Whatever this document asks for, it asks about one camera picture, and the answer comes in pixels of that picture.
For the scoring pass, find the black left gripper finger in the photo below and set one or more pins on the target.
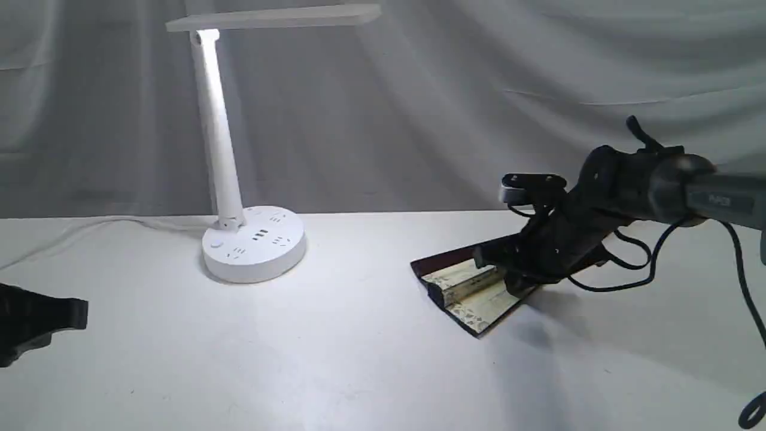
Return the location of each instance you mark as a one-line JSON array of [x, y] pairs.
[[29, 320]]

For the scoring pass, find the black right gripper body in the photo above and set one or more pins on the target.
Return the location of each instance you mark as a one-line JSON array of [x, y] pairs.
[[562, 238]]

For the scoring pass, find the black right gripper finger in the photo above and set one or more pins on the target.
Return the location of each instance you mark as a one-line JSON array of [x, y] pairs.
[[519, 284], [501, 253]]

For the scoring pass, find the folding paper fan red ribs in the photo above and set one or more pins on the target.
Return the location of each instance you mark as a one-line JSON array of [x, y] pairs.
[[475, 298]]

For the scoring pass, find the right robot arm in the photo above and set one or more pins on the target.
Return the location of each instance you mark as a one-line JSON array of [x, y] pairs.
[[666, 185]]

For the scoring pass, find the white desk lamp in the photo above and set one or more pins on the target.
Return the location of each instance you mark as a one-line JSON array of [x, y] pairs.
[[248, 244]]

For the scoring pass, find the grey backdrop curtain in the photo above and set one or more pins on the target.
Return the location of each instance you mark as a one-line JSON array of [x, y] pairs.
[[423, 109]]

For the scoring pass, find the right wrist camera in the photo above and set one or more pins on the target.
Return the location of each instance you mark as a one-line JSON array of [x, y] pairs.
[[537, 190]]

